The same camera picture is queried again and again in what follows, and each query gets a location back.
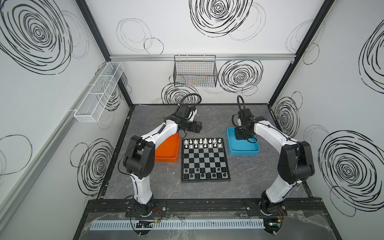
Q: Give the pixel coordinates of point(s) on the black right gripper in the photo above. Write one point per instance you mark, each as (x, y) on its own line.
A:
(244, 133)

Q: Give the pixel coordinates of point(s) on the aluminium wall rail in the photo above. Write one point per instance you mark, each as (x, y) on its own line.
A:
(203, 57)

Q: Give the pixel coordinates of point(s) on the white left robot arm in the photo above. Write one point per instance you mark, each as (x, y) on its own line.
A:
(139, 158)

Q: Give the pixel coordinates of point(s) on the black right frame post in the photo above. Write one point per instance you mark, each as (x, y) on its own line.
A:
(318, 20)

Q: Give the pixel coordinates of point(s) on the white mesh shelf basket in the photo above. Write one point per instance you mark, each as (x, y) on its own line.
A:
(103, 94)

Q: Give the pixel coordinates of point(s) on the black wire basket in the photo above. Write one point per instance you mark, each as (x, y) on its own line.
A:
(198, 74)

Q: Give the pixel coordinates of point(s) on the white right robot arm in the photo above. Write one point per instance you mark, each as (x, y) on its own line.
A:
(295, 163)

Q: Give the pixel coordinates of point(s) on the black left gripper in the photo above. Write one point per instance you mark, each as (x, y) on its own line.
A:
(195, 127)

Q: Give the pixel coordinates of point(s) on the black vertical frame post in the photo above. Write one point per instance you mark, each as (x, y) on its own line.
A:
(84, 8)

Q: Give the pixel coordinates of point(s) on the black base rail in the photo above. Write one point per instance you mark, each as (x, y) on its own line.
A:
(163, 207)

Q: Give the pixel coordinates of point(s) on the black and white chessboard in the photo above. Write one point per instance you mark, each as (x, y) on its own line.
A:
(204, 162)

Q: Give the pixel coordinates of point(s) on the white slotted cable duct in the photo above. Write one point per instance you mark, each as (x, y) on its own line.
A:
(213, 224)

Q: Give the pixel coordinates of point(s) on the orange plastic tray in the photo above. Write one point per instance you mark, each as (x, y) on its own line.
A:
(168, 151)

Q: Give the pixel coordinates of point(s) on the blue plastic tray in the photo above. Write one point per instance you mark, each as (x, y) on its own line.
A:
(248, 147)

